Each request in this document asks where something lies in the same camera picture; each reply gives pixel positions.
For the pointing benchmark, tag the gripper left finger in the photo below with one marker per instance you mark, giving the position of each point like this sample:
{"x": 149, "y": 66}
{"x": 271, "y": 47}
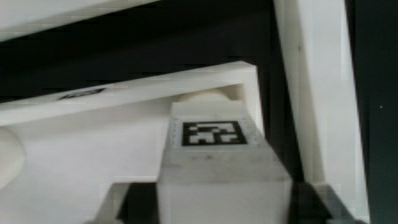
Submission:
{"x": 131, "y": 205}

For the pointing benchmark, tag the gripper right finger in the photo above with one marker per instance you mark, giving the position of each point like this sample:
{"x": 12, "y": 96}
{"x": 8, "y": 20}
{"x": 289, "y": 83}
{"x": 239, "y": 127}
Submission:
{"x": 317, "y": 207}

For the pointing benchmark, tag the white square table top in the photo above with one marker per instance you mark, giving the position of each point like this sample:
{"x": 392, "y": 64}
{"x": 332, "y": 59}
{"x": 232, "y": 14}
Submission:
{"x": 94, "y": 135}

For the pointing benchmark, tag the white right fence piece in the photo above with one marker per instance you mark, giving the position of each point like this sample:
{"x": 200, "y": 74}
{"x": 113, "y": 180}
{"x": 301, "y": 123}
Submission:
{"x": 316, "y": 43}

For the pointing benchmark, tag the white front fence bar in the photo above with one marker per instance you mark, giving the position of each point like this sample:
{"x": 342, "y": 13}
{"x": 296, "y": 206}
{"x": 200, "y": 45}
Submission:
{"x": 35, "y": 15}

